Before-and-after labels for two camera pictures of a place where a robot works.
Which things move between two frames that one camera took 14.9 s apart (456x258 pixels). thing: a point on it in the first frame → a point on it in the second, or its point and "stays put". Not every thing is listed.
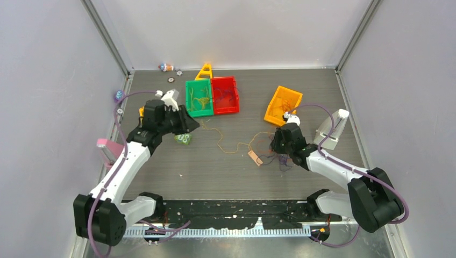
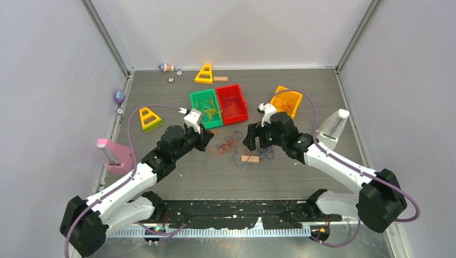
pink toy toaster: (110, 150) stays put
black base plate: (276, 213) stays put
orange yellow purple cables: (284, 165) → (225, 144)
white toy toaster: (340, 119) stays put
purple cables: (231, 91) → (229, 100)
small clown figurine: (166, 67) stays put
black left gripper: (187, 123) → (203, 138)
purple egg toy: (119, 96) stays put
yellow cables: (201, 101) → (211, 110)
